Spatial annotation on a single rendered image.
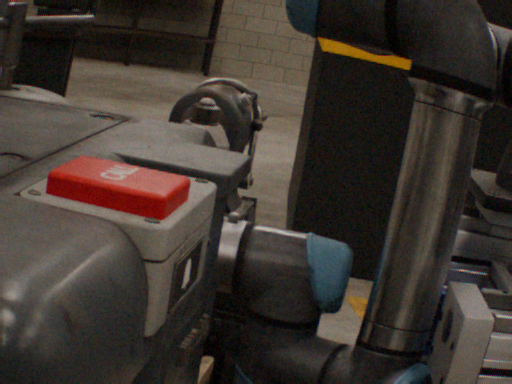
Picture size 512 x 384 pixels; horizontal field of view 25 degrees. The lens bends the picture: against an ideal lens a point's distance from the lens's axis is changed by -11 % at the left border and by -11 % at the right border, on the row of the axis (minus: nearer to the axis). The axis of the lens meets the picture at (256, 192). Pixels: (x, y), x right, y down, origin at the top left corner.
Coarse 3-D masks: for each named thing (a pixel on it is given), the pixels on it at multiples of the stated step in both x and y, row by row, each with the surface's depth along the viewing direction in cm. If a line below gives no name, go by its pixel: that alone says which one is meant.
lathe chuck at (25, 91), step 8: (16, 88) 106; (24, 88) 107; (32, 88) 108; (16, 96) 101; (24, 96) 102; (32, 96) 103; (40, 96) 105; (48, 96) 106; (56, 96) 108; (72, 104) 108
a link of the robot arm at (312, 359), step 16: (256, 320) 124; (272, 320) 123; (256, 336) 124; (272, 336) 123; (288, 336) 123; (304, 336) 123; (320, 336) 125; (240, 352) 126; (256, 352) 124; (272, 352) 123; (288, 352) 123; (304, 352) 122; (320, 352) 122; (240, 368) 125; (256, 368) 124; (272, 368) 123; (288, 368) 122; (304, 368) 121; (320, 368) 120
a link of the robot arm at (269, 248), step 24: (264, 240) 123; (288, 240) 123; (312, 240) 123; (240, 264) 122; (264, 264) 122; (288, 264) 122; (312, 264) 121; (336, 264) 121; (240, 288) 123; (264, 288) 123; (288, 288) 122; (312, 288) 121; (336, 288) 121; (264, 312) 123; (288, 312) 122; (312, 312) 123; (336, 312) 124
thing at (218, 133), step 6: (186, 120) 168; (198, 126) 165; (204, 126) 165; (210, 126) 166; (216, 126) 166; (222, 126) 168; (210, 132) 165; (216, 132) 166; (222, 132) 167; (216, 138) 166; (222, 138) 166; (222, 144) 166; (228, 144) 167
